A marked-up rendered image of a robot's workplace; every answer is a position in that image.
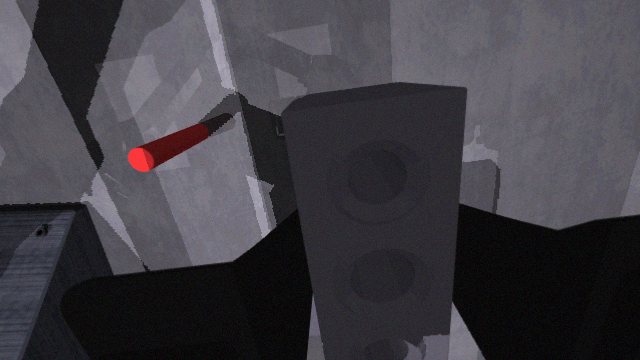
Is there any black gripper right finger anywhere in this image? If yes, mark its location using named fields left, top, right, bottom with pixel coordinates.
left=452, top=203, right=640, bottom=360

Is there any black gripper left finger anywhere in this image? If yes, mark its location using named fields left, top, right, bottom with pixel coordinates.
left=60, top=208, right=313, bottom=360

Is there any red peg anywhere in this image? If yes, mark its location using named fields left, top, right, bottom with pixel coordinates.
left=129, top=124, right=209, bottom=172

